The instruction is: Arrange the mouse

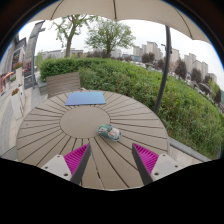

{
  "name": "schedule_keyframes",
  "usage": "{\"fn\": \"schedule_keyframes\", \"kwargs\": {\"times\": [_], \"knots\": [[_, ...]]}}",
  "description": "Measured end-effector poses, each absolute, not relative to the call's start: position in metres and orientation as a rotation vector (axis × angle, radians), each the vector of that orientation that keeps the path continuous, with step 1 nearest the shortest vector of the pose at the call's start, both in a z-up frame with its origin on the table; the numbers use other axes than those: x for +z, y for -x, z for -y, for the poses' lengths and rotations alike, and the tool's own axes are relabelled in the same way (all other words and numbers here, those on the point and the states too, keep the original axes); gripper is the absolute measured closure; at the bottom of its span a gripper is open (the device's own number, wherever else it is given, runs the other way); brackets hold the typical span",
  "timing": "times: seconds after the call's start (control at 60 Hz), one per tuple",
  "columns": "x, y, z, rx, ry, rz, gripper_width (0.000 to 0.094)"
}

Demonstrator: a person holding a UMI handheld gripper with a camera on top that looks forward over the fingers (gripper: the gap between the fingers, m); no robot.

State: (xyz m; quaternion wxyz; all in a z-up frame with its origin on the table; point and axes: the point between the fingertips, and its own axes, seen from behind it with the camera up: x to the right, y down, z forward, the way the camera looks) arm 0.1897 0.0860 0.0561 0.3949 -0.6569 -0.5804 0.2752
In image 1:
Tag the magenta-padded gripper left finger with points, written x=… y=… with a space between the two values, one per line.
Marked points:
x=60 y=165

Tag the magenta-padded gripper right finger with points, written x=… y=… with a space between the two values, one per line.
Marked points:
x=164 y=165

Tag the blue square mouse pad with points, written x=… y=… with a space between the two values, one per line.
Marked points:
x=85 y=98

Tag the low white flower planter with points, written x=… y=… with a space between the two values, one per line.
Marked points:
x=17 y=103

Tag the brown slatted outdoor chair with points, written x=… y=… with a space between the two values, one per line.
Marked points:
x=63 y=84

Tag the dark curved parasol pole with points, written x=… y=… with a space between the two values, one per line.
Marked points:
x=164 y=73

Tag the tall white flower planter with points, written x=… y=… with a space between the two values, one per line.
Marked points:
x=18 y=75

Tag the distant apartment buildings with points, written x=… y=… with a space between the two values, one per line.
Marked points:
x=193 y=65

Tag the grey sign pillar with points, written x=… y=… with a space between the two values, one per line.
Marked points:
x=30 y=53

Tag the grey shopfront building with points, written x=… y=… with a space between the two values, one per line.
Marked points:
x=10 y=60

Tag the bare-trunked leaning tree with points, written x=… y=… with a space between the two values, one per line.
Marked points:
x=69 y=41

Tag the round-crowned green tree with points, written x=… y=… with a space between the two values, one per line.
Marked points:
x=108 y=35

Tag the beige parasol canopy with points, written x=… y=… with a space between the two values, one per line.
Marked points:
x=100 y=8

